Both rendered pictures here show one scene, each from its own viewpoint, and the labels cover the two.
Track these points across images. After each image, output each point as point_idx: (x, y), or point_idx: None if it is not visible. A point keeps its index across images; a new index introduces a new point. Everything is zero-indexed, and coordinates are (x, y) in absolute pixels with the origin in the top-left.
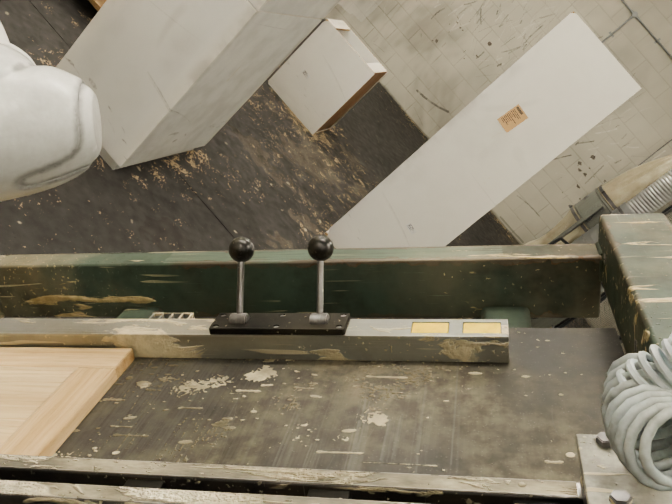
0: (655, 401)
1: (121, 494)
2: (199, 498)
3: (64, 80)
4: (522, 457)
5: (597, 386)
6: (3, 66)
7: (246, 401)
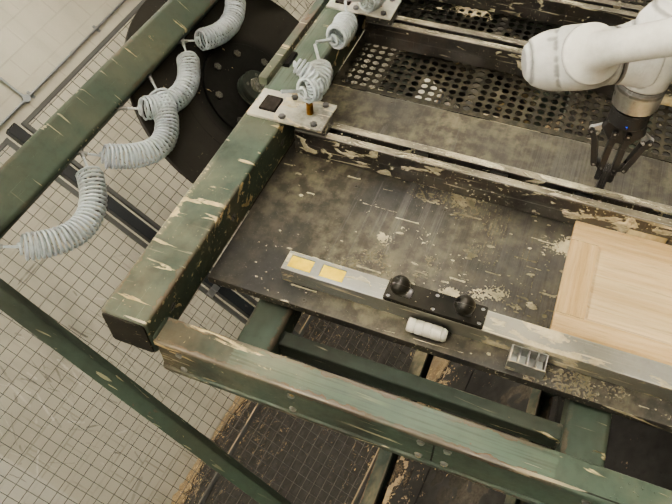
0: (319, 65)
1: (505, 167)
2: (471, 159)
3: (535, 36)
4: (322, 198)
5: (258, 231)
6: (563, 26)
7: (457, 270)
